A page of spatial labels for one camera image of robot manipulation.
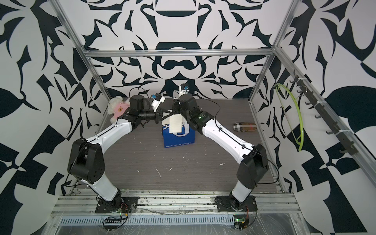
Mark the blue white paper bag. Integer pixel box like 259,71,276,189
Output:
162,117,195,148

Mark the white teddy bear pink shirt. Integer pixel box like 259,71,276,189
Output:
107,96,130,124

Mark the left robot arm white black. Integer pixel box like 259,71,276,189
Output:
68,93,166,207

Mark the electronics board right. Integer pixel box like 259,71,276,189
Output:
234,215,249,231

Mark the plaid glasses case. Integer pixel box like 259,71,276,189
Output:
233,122,257,132

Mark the green clothes hanger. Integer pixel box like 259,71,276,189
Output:
274,83,305,152

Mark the grey wall hook rack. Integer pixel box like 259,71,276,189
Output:
291,70,359,156

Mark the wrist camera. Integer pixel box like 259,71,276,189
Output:
179,83,190,97
151,93,165,112

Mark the white paper receipt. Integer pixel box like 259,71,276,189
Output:
169,114,182,133

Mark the black electronics board left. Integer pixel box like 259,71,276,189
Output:
102,216,127,231

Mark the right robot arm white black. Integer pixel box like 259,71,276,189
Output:
172,94,269,207

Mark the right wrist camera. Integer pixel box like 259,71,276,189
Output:
179,83,190,97

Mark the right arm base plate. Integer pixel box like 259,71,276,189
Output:
214,194,258,212

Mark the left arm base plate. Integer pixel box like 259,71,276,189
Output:
95,196,139,213

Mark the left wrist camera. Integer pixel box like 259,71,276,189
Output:
151,93,165,112

